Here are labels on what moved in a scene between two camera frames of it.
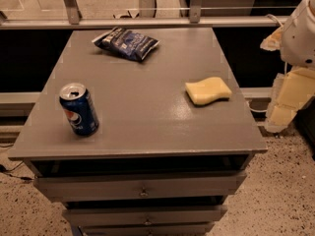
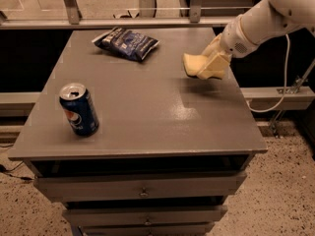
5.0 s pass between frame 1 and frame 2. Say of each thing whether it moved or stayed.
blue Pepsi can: stayed
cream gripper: moved
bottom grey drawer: stayed
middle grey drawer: stayed
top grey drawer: stayed
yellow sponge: moved
